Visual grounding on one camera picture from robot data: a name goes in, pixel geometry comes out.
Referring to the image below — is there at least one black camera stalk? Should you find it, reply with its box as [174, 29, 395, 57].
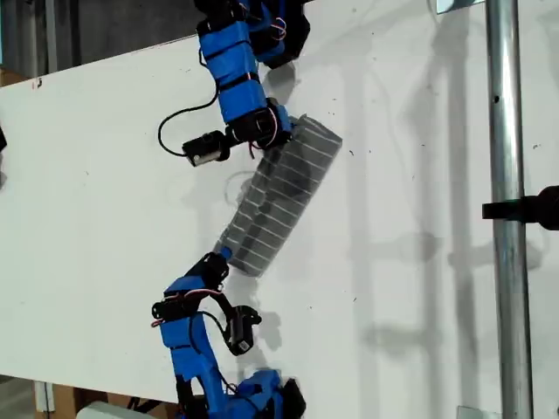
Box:
[221, 128, 240, 158]
[208, 291, 239, 318]

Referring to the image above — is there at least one black and silver camera box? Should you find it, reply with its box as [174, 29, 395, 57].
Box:
[181, 129, 231, 168]

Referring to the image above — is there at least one black camera cable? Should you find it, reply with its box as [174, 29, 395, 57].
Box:
[194, 308, 239, 394]
[156, 47, 219, 156]

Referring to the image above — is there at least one brown cardboard box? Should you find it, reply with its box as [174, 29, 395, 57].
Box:
[52, 383, 180, 419]
[0, 67, 28, 87]

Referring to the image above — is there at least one steel post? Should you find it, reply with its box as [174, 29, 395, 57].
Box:
[484, 0, 536, 419]

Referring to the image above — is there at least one black clamp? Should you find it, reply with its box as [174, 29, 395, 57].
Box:
[481, 185, 559, 232]

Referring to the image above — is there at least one white box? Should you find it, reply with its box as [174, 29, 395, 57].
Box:
[76, 400, 148, 419]

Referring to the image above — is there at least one grey striped towel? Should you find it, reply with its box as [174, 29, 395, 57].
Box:
[215, 113, 344, 278]

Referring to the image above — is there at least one white table leg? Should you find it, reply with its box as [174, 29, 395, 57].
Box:
[34, 380, 56, 414]

